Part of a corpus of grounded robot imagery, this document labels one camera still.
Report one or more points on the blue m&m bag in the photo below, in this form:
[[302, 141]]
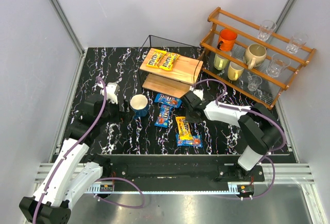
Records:
[[164, 116], [196, 141], [168, 100]]

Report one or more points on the green mug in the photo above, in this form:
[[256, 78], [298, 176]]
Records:
[[220, 62]]

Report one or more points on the clear glass top right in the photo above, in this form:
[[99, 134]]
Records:
[[297, 41]]

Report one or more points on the clear glass top left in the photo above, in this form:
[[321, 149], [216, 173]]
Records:
[[266, 29]]

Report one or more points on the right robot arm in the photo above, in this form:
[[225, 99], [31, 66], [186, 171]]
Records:
[[259, 127]]

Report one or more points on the clear glass lower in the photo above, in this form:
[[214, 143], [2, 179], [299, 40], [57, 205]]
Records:
[[254, 82]]

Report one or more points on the clear glass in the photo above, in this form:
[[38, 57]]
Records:
[[254, 82], [297, 41], [266, 29], [277, 65]]

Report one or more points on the blue M&M bag front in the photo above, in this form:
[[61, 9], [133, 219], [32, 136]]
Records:
[[196, 141]]

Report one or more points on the clear glass middle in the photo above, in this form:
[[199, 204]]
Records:
[[277, 65]]

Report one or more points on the beige mug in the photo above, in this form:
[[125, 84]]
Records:
[[254, 55]]

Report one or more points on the two-tier wood wire shelf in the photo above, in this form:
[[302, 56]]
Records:
[[184, 74]]

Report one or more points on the orange mug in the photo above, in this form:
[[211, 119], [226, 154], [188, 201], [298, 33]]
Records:
[[226, 40]]

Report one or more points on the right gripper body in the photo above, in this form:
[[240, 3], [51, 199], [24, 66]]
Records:
[[189, 103]]

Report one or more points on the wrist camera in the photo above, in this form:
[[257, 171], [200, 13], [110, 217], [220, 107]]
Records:
[[198, 93], [111, 92]]

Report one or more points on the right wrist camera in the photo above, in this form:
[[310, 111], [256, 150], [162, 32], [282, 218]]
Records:
[[198, 93]]

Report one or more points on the blue M&M bag centre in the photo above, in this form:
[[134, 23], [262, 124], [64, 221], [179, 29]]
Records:
[[164, 116]]

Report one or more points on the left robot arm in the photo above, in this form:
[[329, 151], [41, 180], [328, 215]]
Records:
[[55, 198]]

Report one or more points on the blue M&M bag upper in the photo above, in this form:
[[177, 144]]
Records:
[[168, 100]]

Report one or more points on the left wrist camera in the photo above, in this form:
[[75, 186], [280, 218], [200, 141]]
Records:
[[111, 92]]

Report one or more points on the wooden cup rack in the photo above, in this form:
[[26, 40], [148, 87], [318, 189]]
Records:
[[261, 70]]

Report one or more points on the blue ceramic mug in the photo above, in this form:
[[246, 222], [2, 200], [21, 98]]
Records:
[[140, 105]]

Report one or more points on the yellow mug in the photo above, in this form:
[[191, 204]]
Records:
[[234, 71]]

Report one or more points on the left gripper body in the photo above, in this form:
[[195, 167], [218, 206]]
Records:
[[121, 106]]

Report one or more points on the yellow M&M bag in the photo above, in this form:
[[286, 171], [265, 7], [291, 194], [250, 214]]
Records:
[[183, 129], [169, 61], [155, 58]]

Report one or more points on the aluminium rail frame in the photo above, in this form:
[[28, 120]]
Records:
[[315, 206]]

